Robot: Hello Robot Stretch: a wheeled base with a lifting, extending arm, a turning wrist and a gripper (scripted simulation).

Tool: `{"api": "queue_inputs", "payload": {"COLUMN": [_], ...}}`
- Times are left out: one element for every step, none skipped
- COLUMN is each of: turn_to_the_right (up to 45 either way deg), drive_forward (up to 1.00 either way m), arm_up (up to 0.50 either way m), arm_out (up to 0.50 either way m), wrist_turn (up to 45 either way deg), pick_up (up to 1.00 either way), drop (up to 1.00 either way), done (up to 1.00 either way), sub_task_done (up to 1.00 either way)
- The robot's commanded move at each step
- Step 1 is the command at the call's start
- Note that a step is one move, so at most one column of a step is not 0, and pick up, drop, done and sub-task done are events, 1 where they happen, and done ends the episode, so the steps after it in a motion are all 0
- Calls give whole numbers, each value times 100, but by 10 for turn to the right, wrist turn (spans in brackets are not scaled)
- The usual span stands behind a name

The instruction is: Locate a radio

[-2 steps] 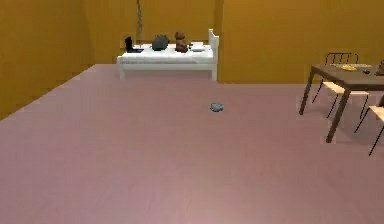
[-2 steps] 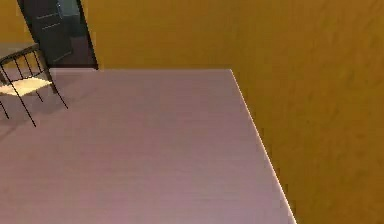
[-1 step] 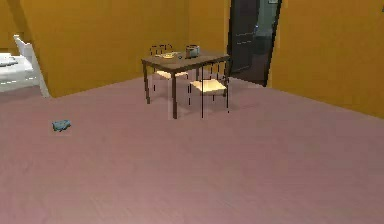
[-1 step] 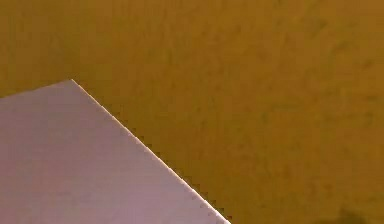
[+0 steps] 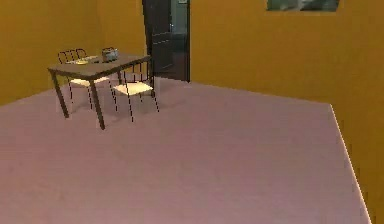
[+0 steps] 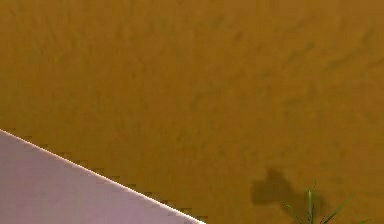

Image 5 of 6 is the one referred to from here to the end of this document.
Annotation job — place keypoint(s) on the yellow plate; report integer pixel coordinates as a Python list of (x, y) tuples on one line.
[(81, 62)]

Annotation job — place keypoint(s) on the framed wall picture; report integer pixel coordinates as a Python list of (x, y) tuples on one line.
[(302, 4)]

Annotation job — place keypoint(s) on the dark brown dining table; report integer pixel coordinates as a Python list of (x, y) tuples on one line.
[(100, 68)]

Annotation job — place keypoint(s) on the dark room door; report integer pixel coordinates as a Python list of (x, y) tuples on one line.
[(159, 36)]

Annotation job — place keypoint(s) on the grey metal toaster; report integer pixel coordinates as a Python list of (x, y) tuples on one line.
[(109, 54)]

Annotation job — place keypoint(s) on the black chair with cream seat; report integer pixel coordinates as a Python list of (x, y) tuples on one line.
[(133, 88), (81, 81)]

